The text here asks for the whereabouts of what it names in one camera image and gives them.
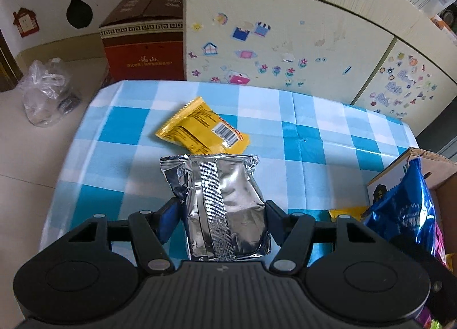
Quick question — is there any clear plastic bag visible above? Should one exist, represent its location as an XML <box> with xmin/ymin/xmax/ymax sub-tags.
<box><xmin>19</xmin><ymin>59</ymin><xmax>83</xmax><ymax>126</ymax></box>

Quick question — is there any cardboard box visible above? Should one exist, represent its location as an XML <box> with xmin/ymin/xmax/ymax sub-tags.
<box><xmin>367</xmin><ymin>147</ymin><xmax>457</xmax><ymax>255</ymax></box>

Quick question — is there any dark red carton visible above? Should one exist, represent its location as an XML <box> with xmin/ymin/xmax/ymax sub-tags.
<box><xmin>99</xmin><ymin>0</ymin><xmax>185</xmax><ymax>82</ymax></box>

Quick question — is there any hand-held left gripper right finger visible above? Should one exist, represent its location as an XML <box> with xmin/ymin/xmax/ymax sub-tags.
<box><xmin>264</xmin><ymin>201</ymin><xmax>377</xmax><ymax>274</ymax></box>

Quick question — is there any blue snack packet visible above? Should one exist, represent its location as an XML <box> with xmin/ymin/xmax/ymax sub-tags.
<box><xmin>362</xmin><ymin>158</ymin><xmax>440</xmax><ymax>255</ymax></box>

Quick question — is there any red house socket sticker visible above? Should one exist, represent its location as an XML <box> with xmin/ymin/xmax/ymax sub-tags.
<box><xmin>12</xmin><ymin>8</ymin><xmax>38</xmax><ymax>38</ymax></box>

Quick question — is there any yellow barcode snack packet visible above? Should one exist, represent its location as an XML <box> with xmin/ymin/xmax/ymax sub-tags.
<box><xmin>328</xmin><ymin>208</ymin><xmax>368</xmax><ymax>223</ymax></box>

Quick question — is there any small yellow snack packet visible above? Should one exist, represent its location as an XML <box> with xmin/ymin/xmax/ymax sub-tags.
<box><xmin>155</xmin><ymin>96</ymin><xmax>251</xmax><ymax>156</ymax></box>

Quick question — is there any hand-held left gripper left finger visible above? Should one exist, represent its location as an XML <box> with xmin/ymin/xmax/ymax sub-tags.
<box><xmin>68</xmin><ymin>198</ymin><xmax>179</xmax><ymax>274</ymax></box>

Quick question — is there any cream cabinet with stickers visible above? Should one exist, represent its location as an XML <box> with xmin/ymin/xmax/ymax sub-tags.
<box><xmin>179</xmin><ymin>0</ymin><xmax>457</xmax><ymax>126</ymax></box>

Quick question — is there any blue checked tablecloth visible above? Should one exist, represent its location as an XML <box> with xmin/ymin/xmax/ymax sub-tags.
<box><xmin>39</xmin><ymin>79</ymin><xmax>420</xmax><ymax>255</ymax></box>

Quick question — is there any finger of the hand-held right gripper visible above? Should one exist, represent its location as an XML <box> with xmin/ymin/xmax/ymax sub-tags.
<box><xmin>391</xmin><ymin>235</ymin><xmax>448</xmax><ymax>280</ymax></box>

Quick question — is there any silver foil snack packet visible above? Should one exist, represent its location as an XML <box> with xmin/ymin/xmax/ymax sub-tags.
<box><xmin>159</xmin><ymin>154</ymin><xmax>272</xmax><ymax>262</ymax></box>

